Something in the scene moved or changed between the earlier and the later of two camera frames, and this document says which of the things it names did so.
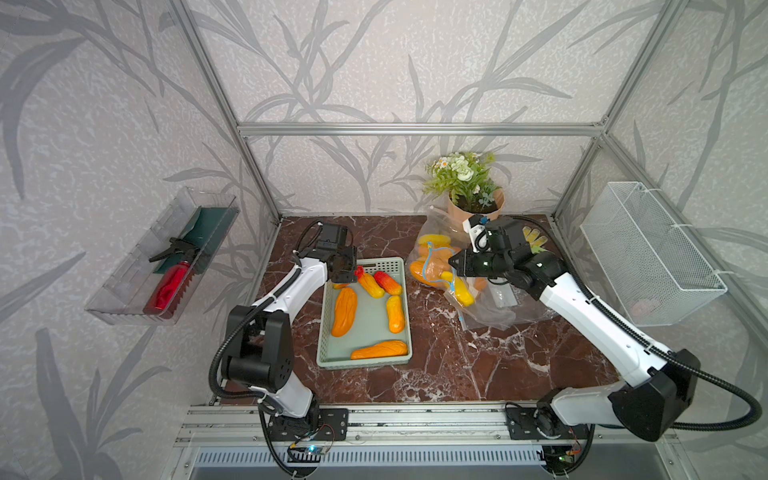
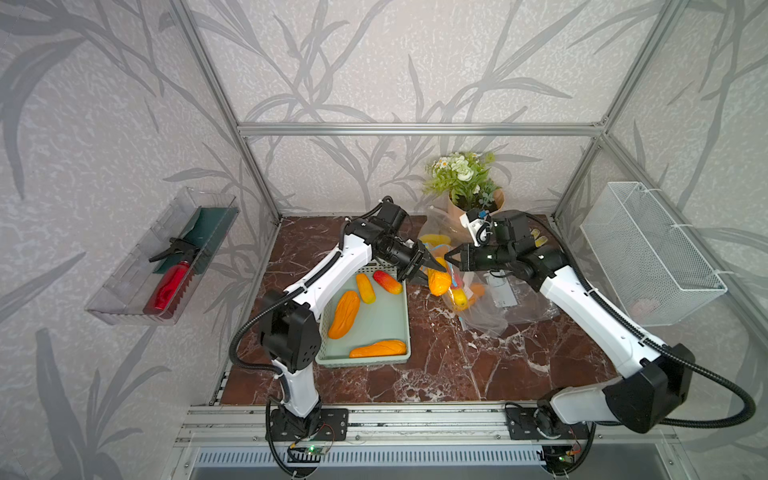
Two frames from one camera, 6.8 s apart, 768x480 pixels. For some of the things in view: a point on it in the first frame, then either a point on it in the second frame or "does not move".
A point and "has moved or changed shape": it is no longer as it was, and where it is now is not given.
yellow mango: (435, 239) does not move
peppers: (395, 314) → (439, 280)
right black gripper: (463, 269) does not move
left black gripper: (350, 251) → (418, 257)
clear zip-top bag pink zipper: (437, 236) does not move
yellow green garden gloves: (535, 242) does not move
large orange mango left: (345, 311) does not move
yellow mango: (461, 291) has moved or changed shape
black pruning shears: (178, 246) does not move
